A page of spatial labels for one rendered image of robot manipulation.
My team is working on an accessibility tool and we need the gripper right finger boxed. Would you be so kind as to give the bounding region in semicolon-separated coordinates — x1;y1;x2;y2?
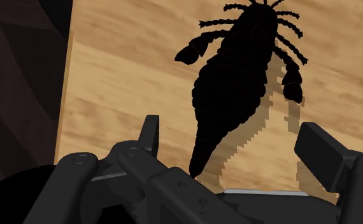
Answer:
294;122;363;224

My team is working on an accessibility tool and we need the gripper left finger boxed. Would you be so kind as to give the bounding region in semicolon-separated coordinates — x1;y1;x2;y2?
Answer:
23;115;242;224

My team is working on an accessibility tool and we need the black sea scorpion figure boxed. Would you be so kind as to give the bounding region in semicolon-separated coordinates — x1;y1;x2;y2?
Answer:
174;0;309;179

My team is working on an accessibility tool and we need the wooden table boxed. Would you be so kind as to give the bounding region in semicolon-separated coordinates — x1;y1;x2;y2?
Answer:
53;0;363;206

